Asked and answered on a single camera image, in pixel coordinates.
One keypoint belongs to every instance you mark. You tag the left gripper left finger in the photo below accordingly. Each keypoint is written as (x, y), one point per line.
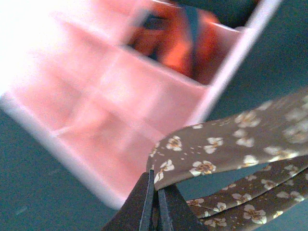
(137, 211)

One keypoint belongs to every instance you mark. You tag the pink divided organizer box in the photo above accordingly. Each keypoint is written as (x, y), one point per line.
(98, 105)

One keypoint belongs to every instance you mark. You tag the orange black rolled tie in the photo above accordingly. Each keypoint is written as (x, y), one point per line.
(180, 37)

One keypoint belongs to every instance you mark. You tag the brown floral tie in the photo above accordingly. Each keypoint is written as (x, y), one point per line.
(274, 134)

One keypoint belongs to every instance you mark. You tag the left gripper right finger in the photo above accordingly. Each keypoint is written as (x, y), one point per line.
(174, 213)

